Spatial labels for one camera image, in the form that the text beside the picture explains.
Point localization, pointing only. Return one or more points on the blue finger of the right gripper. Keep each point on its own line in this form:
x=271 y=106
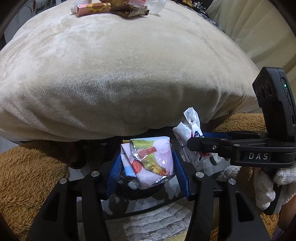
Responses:
x=215 y=135
x=207 y=145

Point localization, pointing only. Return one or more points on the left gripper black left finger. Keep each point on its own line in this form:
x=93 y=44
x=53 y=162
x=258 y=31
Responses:
x=114 y=173

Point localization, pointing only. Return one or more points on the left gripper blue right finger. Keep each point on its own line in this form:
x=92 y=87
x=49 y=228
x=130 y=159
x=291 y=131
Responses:
x=180 y=173

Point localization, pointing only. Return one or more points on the white blue paper wrapper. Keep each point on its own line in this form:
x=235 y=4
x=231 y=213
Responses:
x=190 y=128

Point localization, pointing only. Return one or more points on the small colourful wrapper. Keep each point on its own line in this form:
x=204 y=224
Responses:
x=147 y=162

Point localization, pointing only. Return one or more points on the pink snack box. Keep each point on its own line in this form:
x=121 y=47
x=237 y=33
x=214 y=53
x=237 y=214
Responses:
x=95 y=8

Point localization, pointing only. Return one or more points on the black trash bin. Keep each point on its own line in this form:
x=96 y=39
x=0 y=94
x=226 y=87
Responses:
x=121 y=204

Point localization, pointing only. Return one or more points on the right white gloved hand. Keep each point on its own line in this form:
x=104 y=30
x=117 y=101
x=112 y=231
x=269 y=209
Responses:
x=263 y=184

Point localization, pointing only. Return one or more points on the grey quilted floor mat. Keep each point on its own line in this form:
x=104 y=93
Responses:
x=158 y=224

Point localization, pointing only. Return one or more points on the brown fuzzy blanket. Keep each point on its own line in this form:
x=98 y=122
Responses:
x=29 y=173

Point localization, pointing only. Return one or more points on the beige plush bed blanket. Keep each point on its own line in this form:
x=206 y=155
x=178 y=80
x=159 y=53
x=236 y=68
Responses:
x=65 y=78

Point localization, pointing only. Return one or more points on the clear plastic jar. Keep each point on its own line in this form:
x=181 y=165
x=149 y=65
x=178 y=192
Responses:
x=154 y=6

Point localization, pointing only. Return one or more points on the dark brown snack packet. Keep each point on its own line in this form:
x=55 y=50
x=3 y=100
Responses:
x=130 y=10

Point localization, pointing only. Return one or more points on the black camera box right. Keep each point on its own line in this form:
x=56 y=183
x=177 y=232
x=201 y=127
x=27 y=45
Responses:
x=275 y=98

